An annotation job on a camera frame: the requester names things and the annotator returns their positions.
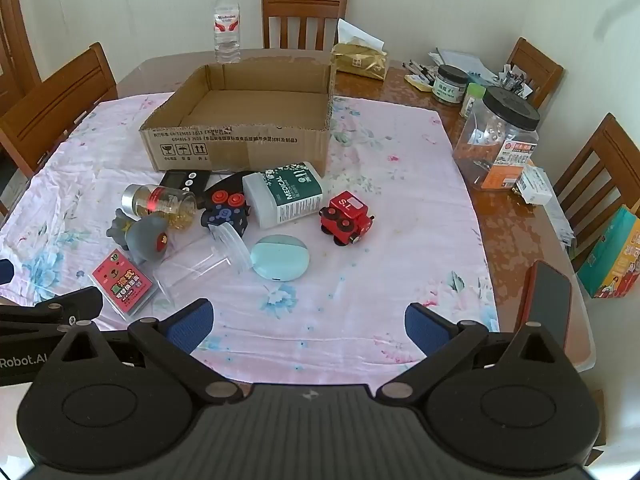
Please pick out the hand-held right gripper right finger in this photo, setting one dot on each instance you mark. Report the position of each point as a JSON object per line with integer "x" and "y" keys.
{"x": 425, "y": 327}

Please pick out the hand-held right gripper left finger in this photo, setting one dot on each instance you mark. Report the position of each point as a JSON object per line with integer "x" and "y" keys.
{"x": 195, "y": 322}

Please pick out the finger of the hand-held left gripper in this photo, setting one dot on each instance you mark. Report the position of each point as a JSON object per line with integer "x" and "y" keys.
{"x": 4, "y": 271}
{"x": 55, "y": 307}

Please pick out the clear plastic jar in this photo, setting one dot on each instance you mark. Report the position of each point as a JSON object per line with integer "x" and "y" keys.
{"x": 200, "y": 265}

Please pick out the red card pack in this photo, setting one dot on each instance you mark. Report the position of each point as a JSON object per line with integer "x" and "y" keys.
{"x": 122, "y": 282}

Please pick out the grey rubber toy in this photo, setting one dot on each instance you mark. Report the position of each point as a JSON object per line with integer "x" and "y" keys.
{"x": 142, "y": 237}

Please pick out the teal round case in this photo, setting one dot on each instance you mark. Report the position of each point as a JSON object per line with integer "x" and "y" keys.
{"x": 280, "y": 257}

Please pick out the capsule bottle with silver cap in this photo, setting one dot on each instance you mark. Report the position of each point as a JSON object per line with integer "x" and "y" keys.
{"x": 165, "y": 205}

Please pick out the red toy train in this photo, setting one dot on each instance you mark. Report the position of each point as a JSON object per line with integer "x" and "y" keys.
{"x": 350, "y": 220}

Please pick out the cardboard box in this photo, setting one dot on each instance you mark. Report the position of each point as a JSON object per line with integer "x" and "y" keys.
{"x": 240, "y": 145}

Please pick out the black toy car red wheels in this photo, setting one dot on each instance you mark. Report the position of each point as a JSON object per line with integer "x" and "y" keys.
{"x": 225, "y": 217}

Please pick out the phone in red case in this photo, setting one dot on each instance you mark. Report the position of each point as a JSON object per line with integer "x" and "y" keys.
{"x": 547, "y": 295}

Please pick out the pink floral cloth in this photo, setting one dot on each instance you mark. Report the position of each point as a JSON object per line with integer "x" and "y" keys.
{"x": 400, "y": 185}

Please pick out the black digital timer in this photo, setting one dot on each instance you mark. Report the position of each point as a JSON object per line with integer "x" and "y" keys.
{"x": 175, "y": 179}

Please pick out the white bottle with green label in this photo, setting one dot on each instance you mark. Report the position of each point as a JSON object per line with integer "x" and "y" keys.
{"x": 280, "y": 195}

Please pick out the wooden chair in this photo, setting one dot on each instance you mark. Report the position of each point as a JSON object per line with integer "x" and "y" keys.
{"x": 15, "y": 35}
{"x": 50, "y": 105}
{"x": 607, "y": 160}
{"x": 305, "y": 0}
{"x": 537, "y": 67}

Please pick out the small white box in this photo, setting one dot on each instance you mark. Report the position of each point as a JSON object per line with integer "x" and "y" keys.
{"x": 535, "y": 185}

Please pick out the large black-lidded plastic jar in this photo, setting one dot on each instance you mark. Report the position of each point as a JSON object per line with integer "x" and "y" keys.
{"x": 495, "y": 145}

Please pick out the colourful printed box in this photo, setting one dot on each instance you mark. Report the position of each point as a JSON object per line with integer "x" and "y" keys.
{"x": 615, "y": 255}

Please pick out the small green-lidded bottle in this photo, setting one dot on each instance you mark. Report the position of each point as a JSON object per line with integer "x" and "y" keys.
{"x": 472, "y": 97}

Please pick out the small black-lidded jar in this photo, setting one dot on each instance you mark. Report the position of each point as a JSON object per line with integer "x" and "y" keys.
{"x": 450, "y": 87}

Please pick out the yellow sticky notes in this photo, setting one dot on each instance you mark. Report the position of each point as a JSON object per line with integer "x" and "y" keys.
{"x": 417, "y": 83}

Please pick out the bundle of pens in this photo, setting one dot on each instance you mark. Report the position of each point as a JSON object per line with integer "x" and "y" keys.
{"x": 420, "y": 67}

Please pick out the pen holder with pens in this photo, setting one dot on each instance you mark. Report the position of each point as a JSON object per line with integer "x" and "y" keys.
{"x": 517, "y": 82}

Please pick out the gold tissue pack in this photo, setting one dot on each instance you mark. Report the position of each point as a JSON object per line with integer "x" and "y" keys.
{"x": 360, "y": 62}

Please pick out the clear plastic water bottle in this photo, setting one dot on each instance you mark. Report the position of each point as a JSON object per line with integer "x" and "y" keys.
{"x": 227, "y": 25}

